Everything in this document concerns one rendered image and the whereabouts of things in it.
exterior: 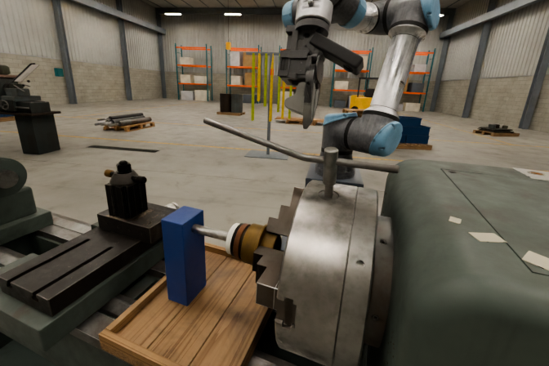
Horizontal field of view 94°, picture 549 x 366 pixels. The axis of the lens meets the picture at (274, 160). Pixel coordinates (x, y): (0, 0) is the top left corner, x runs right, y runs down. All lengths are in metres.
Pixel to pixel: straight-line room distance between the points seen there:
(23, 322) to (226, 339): 0.42
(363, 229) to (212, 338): 0.42
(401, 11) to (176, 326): 1.07
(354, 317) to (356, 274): 0.05
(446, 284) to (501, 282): 0.04
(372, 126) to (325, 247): 0.54
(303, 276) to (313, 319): 0.06
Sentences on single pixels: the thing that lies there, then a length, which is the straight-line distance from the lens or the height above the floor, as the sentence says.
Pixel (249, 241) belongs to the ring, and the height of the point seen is 1.11.
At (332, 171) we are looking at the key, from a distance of 0.42.
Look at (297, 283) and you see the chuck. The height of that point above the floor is 1.14.
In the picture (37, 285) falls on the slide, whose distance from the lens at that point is 0.81.
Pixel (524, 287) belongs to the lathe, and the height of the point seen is 1.25.
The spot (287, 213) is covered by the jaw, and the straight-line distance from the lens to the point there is 0.55.
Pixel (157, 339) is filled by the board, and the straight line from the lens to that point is 0.71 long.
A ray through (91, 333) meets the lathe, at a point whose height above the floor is 0.86.
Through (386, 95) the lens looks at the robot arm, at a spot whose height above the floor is 1.40.
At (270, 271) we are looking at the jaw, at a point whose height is 1.11.
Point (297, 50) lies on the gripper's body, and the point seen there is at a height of 1.48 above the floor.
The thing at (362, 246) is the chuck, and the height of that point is 1.20.
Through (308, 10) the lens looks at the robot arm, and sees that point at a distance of 0.59.
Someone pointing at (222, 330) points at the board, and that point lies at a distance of 0.69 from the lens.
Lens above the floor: 1.41
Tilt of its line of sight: 16 degrees down
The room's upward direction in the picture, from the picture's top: 2 degrees clockwise
